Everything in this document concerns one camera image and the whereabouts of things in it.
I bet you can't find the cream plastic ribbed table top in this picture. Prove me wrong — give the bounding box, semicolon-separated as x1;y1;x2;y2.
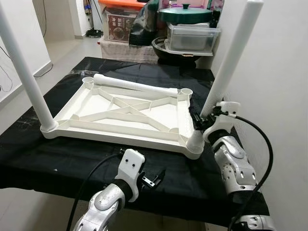
41;75;205;160

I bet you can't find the patterned cloth covered bench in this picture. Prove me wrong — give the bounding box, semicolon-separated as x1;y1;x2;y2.
99;38;159;63

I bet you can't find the looped black wall cable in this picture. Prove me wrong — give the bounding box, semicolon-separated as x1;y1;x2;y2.
0;46;14;93

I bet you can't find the orange lid storage box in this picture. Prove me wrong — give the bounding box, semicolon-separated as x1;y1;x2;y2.
99;0;145;43

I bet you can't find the green pot lid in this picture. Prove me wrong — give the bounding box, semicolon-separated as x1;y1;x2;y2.
159;4;213;24

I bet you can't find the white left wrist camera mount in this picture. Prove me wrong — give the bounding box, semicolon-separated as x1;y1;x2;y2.
118;148;146;203

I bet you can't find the clear plastic container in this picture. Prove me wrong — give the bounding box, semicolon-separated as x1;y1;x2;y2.
165;22;222;53

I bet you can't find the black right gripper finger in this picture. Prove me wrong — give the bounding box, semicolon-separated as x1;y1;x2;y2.
190;110;206;135

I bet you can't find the black tablecloth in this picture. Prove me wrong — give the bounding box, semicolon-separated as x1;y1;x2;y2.
0;56;270;227

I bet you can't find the shiny black curved pan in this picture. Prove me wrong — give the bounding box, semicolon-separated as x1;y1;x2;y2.
129;0;167;47

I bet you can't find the long thin wall cable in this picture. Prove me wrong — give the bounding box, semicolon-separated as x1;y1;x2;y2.
33;60;53;78

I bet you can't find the black floor device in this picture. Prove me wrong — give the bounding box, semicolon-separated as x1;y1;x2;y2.
87;29;104;38

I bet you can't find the small clear tape strip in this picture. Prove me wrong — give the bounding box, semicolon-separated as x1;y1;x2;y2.
72;67;92;76

